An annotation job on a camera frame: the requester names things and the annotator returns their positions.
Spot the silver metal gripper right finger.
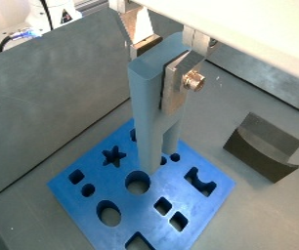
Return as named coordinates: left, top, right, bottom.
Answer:
left=159, top=26, right=218, bottom=115

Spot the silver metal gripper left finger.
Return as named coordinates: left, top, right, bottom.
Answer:
left=121, top=7, right=162, bottom=60

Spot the light blue square-circle peg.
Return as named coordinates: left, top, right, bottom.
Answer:
left=127, top=32, right=187, bottom=174

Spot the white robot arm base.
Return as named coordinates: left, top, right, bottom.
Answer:
left=0, top=0, right=82, bottom=53

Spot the black curved plastic holder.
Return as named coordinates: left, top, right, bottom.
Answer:
left=222, top=112, right=299, bottom=183

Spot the blue shape sorting block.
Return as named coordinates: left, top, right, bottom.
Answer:
left=47, top=122, right=234, bottom=250

